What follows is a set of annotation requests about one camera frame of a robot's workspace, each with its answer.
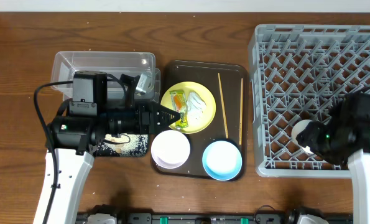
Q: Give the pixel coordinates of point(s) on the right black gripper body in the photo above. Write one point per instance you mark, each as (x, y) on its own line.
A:
(329, 150)

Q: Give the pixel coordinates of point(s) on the white cup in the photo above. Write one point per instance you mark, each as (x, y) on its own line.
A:
(296, 130)

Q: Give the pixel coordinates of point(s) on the grey plastic dishwasher rack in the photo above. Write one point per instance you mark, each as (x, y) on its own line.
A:
(300, 72)

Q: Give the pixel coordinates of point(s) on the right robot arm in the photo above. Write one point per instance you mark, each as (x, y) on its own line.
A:
(354, 112)

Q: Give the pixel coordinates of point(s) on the left wooden chopstick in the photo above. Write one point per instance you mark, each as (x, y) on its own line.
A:
(223, 108)

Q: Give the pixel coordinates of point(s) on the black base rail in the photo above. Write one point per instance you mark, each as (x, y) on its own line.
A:
(264, 214)

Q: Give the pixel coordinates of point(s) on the yellow round plate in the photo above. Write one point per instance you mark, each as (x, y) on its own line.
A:
(206, 96)

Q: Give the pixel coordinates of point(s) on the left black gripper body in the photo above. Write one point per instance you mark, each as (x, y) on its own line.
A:
(142, 111)

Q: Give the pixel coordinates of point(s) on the clear plastic bin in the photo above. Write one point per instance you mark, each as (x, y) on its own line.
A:
(66, 63)

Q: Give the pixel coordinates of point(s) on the dark brown serving tray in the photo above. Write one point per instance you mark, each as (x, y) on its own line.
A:
(206, 74)

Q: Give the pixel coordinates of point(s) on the light blue bowl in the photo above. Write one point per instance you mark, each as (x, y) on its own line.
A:
(222, 160)

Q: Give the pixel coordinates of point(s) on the right wooden chopstick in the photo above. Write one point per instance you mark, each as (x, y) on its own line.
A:
(241, 113)

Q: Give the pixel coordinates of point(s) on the green orange snack wrapper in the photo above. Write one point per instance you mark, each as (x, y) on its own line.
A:
(179, 103)

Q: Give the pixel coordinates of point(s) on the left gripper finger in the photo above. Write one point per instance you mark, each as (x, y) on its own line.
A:
(163, 112)
(157, 125)

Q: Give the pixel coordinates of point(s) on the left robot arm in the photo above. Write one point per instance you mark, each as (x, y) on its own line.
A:
(101, 104)

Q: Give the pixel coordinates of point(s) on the pink white bowl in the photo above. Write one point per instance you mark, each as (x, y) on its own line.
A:
(170, 149)

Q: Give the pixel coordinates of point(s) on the black tray with rice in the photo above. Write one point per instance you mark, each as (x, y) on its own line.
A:
(124, 145)

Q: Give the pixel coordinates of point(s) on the wooden chopstick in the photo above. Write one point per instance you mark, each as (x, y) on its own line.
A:
(241, 113)
(223, 108)

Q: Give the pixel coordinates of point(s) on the crumpled white tissue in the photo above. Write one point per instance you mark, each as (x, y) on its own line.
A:
(195, 106)

